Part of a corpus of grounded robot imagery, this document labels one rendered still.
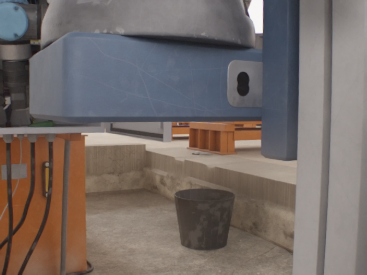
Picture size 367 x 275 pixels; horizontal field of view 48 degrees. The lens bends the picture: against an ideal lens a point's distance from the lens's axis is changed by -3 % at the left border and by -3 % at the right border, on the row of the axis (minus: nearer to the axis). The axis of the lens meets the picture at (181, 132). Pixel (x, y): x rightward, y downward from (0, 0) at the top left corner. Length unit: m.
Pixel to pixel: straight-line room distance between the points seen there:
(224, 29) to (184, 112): 0.07
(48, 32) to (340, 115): 0.22
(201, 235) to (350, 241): 1.92
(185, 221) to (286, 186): 0.56
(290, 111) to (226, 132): 3.22
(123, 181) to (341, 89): 3.56
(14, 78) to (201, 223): 1.28
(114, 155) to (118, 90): 3.46
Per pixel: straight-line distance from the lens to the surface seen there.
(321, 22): 0.31
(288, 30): 0.34
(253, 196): 2.51
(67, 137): 1.53
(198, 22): 0.31
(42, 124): 1.32
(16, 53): 1.24
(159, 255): 2.16
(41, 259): 1.90
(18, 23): 1.10
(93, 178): 3.71
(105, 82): 0.29
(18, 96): 1.27
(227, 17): 0.32
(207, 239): 2.21
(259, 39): 9.61
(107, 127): 1.32
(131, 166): 3.81
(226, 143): 3.56
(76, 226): 1.90
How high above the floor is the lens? 0.73
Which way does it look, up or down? 3 degrees down
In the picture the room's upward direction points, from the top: 1 degrees clockwise
